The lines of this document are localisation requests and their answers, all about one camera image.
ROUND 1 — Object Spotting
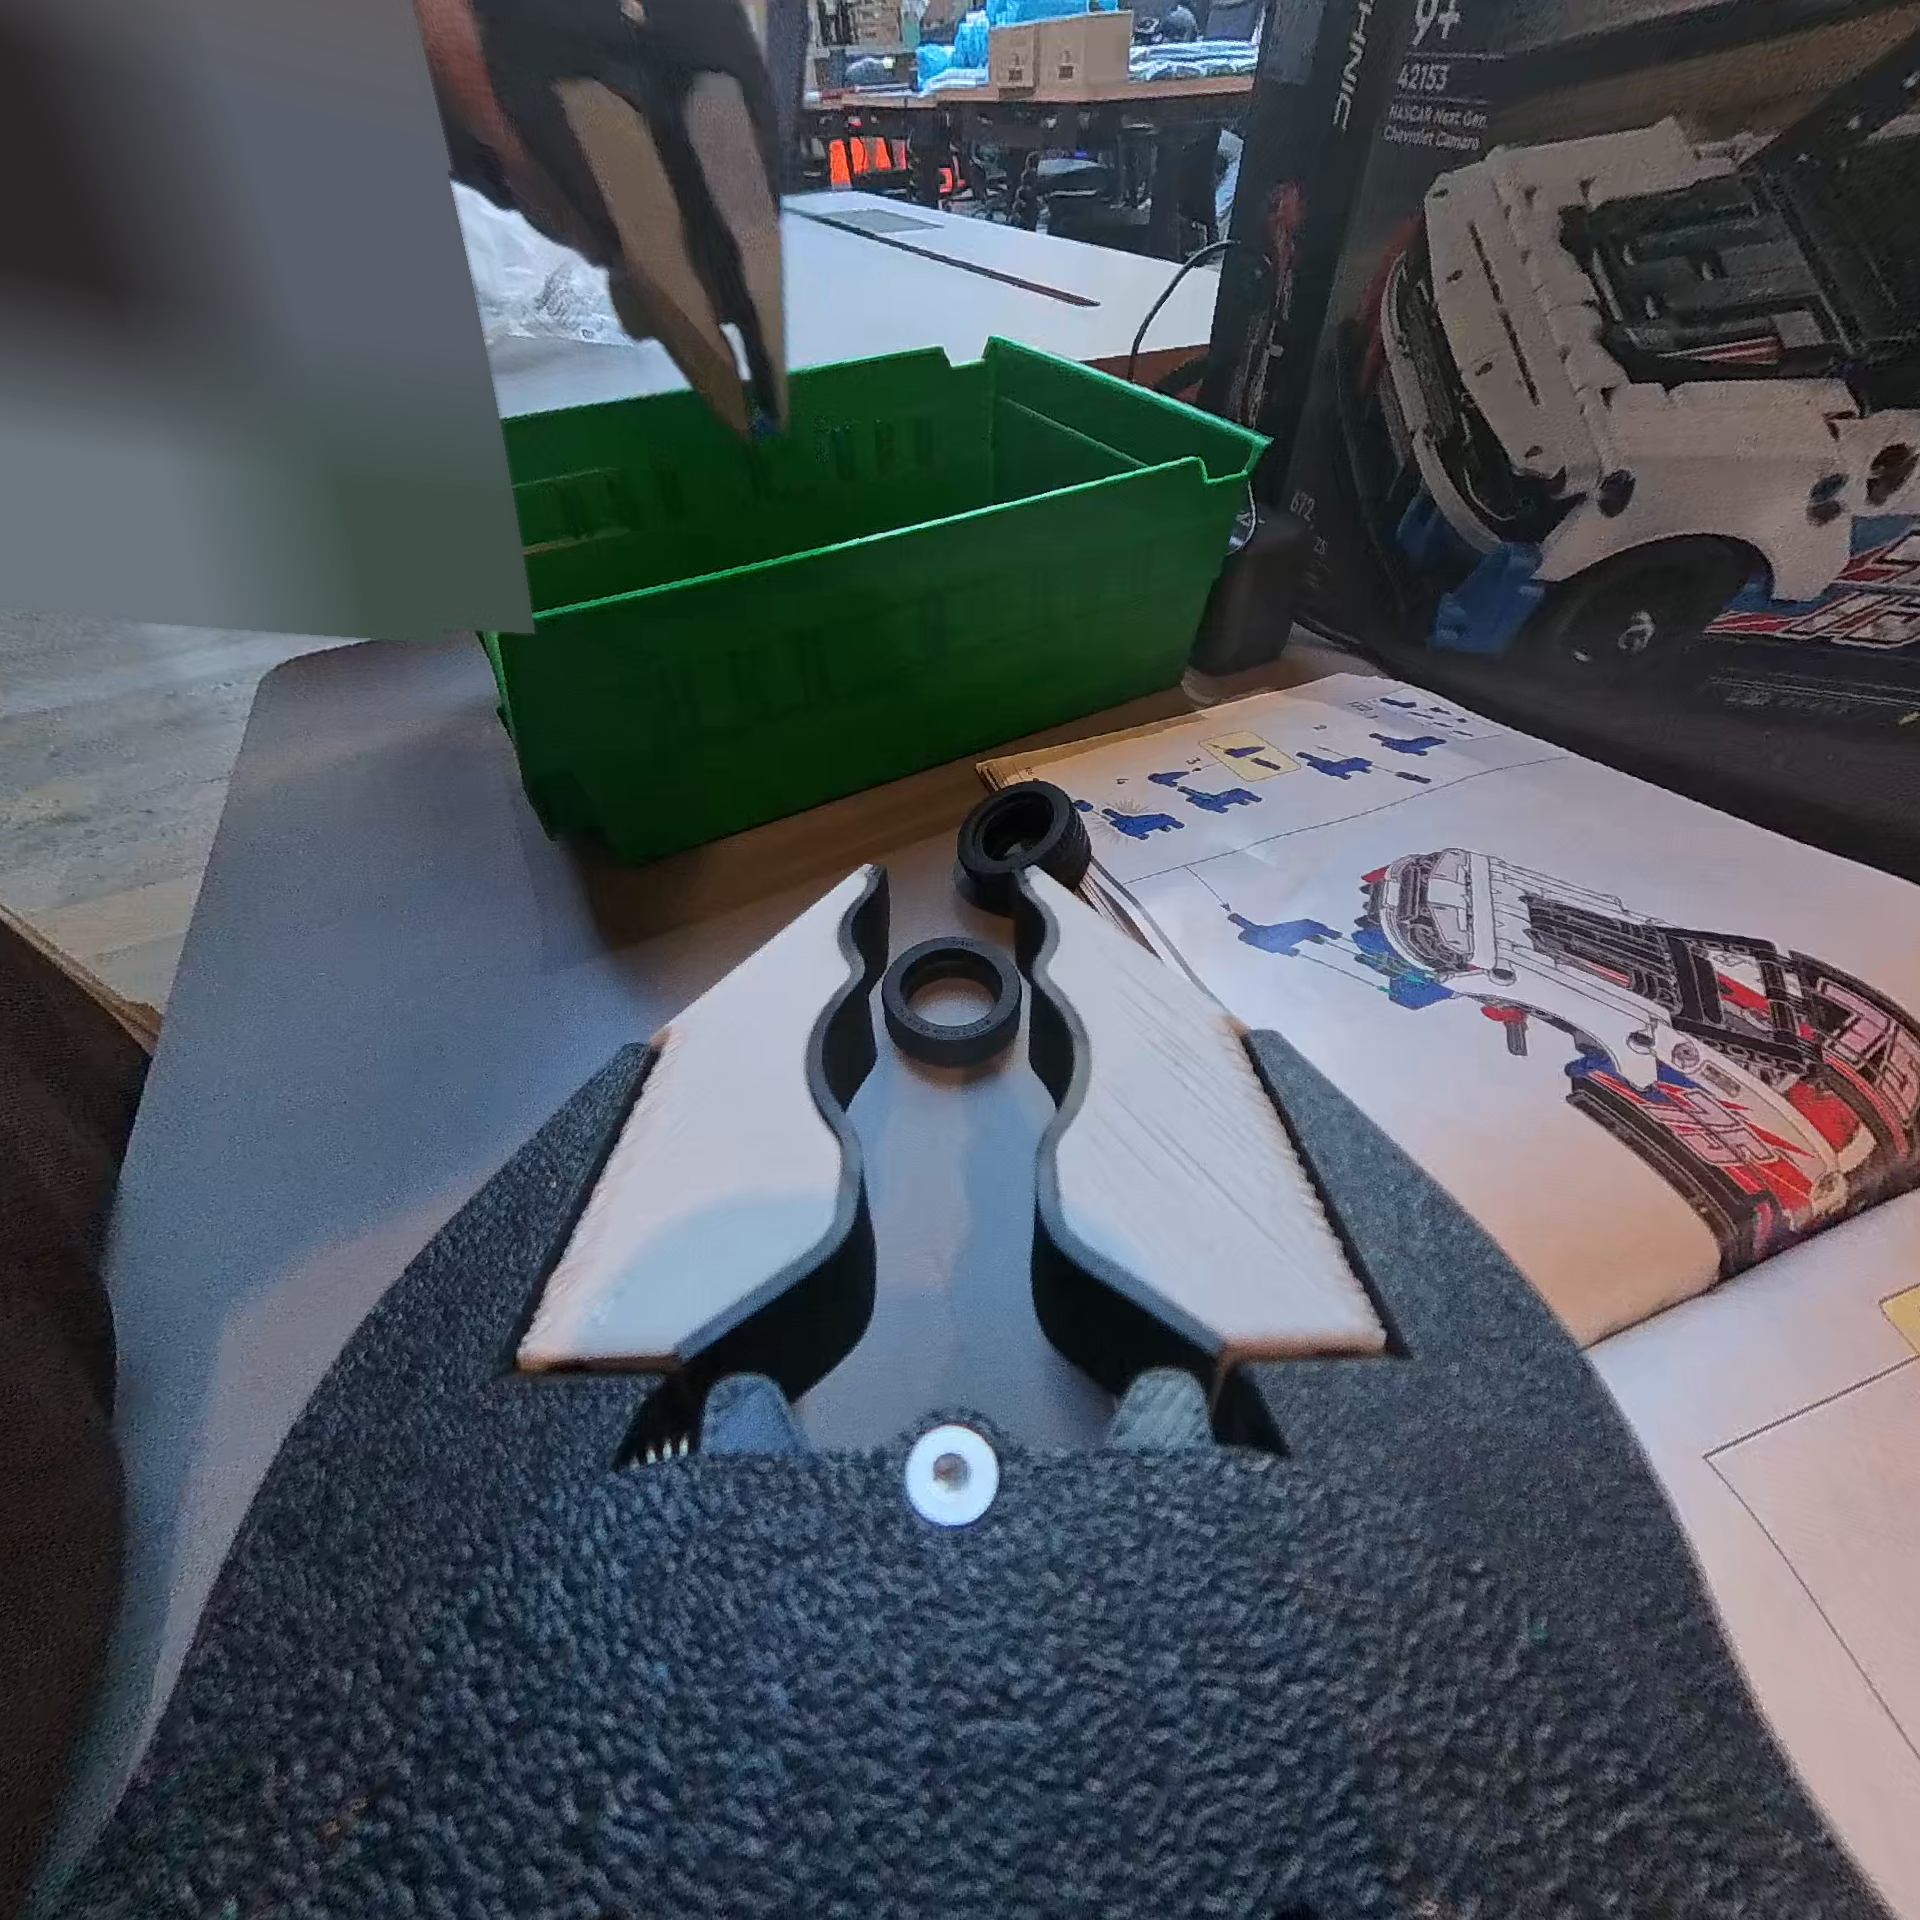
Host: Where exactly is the blue wrapped bundle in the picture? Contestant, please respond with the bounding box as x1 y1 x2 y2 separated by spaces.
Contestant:
915 0 1143 86

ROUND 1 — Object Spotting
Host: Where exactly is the grey desk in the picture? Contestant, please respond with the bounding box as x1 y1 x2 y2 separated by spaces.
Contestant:
62 624 1352 1861

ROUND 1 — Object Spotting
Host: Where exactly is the long wooden workbench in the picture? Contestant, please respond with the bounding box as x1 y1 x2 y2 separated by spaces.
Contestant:
809 78 1254 121

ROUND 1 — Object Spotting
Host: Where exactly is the thin black cable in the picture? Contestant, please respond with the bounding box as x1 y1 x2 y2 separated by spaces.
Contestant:
1125 240 1247 408

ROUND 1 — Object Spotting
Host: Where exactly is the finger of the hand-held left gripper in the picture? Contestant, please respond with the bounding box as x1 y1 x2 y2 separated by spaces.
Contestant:
679 64 794 437
556 73 755 440

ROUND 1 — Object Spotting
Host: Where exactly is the cardboard box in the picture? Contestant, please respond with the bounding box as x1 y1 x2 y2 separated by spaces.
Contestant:
991 13 1134 99

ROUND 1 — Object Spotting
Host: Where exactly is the black toy car box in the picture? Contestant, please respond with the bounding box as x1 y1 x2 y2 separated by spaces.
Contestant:
1199 0 1920 887

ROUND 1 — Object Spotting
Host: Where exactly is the green box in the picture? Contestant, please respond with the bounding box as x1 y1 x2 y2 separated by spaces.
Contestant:
484 337 1274 868

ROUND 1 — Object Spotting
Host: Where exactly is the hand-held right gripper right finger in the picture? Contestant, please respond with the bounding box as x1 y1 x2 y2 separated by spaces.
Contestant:
1011 866 1390 1393

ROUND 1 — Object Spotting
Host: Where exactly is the black power adapter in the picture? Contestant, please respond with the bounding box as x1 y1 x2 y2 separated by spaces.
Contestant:
1194 503 1316 678

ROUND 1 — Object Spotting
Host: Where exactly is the black rubber tyre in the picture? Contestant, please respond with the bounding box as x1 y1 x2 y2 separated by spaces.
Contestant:
956 785 1088 911
882 940 1026 1072

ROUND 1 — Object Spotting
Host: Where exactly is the clear plastic bag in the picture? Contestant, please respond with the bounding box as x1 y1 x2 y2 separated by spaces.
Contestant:
450 181 661 355

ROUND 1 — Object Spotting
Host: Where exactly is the open instruction booklet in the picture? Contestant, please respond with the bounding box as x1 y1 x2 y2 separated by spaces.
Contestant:
975 675 1920 1908

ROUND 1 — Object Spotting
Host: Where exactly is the person's left hand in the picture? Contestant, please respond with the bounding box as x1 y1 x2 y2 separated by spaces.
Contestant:
421 0 523 201

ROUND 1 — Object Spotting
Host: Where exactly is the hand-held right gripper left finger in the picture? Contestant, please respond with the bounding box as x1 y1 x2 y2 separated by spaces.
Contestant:
517 866 893 1406

